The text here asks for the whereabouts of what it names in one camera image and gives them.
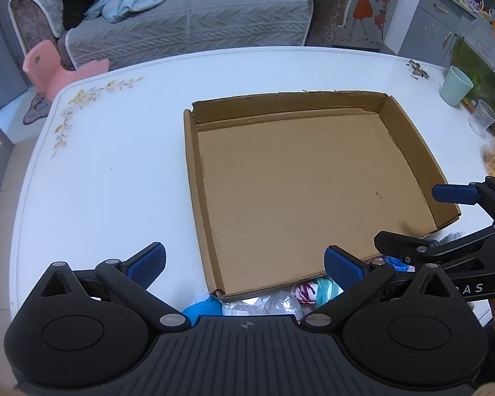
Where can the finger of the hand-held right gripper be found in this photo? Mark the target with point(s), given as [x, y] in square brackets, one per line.
[400, 244]
[453, 193]

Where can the shallow cardboard box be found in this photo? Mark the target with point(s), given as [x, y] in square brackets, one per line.
[305, 181]

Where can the teal knitted cloth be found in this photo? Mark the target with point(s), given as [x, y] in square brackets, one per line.
[329, 288]

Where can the grey cabinet with figure print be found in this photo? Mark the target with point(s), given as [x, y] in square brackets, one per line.
[369, 8]

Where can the butterfly shaped floor mat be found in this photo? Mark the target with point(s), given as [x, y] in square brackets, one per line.
[35, 109]

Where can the grey drawer cabinet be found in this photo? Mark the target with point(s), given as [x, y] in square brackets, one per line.
[433, 20]

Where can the green plastic cup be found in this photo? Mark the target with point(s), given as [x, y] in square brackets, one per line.
[456, 86]

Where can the pink plastic stool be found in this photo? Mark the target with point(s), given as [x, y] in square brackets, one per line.
[55, 70]

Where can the grey quilted sofa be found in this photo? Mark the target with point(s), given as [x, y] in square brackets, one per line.
[181, 16]

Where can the clear plastic bag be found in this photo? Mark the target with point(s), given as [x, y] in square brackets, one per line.
[264, 303]

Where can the white crinkled item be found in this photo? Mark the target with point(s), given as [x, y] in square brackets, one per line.
[451, 237]

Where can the blue cloth item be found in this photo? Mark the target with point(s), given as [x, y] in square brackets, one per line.
[206, 310]

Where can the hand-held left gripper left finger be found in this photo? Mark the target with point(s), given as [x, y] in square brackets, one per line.
[146, 266]

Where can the clear plastic cup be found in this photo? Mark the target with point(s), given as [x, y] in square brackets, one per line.
[481, 117]

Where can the glass fish tank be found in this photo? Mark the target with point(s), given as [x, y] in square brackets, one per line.
[484, 60]

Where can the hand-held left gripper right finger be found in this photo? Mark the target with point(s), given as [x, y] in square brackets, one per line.
[344, 271]

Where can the red and white ball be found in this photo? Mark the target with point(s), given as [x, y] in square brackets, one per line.
[307, 291]

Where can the blue plastic wrapper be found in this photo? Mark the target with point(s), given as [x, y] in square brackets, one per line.
[396, 262]

